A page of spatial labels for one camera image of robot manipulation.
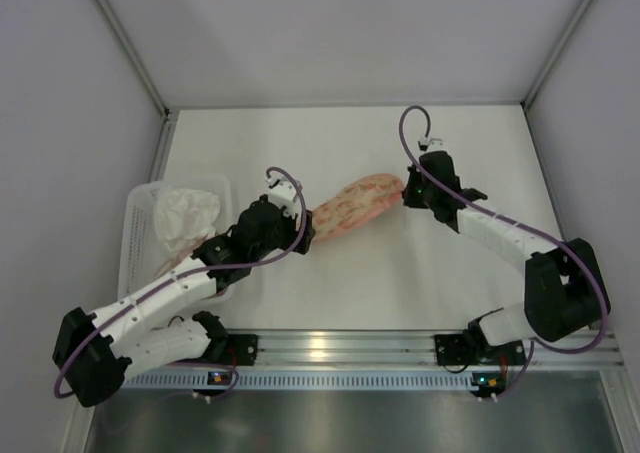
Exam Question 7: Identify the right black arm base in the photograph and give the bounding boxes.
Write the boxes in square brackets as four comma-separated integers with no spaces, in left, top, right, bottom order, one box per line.
[433,332,526,367]

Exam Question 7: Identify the purple cable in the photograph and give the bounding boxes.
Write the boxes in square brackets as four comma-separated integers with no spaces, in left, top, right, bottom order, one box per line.
[53,166,307,402]
[398,105,611,399]

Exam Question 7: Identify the white slotted cable duct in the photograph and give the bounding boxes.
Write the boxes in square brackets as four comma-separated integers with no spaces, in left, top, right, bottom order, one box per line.
[124,369,504,391]

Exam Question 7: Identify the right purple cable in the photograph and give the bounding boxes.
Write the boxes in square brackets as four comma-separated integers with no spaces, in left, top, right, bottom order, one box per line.
[398,105,611,399]

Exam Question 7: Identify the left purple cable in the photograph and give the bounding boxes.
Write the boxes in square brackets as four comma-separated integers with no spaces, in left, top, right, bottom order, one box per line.
[53,166,307,402]

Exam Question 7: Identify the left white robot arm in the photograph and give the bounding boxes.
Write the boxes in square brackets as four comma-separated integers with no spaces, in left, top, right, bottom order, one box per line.
[52,195,313,407]

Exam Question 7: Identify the floral pink laundry bag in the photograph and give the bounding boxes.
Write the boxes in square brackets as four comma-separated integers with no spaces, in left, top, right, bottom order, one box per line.
[312,173,405,243]

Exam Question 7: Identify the aluminium mounting rail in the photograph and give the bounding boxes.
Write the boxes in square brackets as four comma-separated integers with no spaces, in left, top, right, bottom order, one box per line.
[124,327,626,372]

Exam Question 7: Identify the white plastic basket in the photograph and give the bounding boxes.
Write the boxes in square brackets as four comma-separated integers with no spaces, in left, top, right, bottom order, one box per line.
[117,174,236,299]

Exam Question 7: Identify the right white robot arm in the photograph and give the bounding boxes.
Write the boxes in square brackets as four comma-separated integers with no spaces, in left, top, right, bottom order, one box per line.
[402,150,611,350]

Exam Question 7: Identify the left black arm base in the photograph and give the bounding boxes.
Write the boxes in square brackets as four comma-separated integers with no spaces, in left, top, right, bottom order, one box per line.
[209,333,259,367]

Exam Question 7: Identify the white and pink garments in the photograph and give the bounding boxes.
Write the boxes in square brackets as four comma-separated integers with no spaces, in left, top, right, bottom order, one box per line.
[153,187,221,279]

